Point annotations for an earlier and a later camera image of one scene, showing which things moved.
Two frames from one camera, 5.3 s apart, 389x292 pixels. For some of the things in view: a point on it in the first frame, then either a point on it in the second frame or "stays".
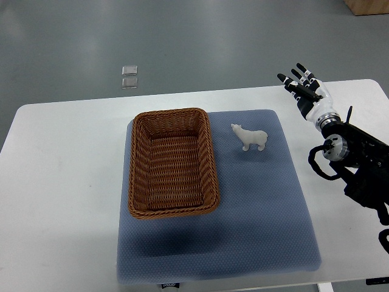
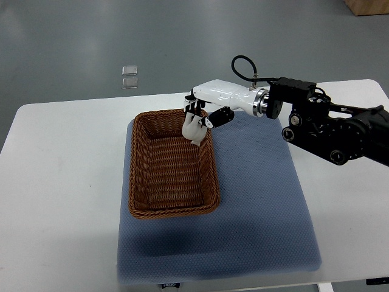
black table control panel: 378,280 stays
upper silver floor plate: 128,70 stays
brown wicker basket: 172,168 stays
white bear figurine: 249,137 -> 192,129
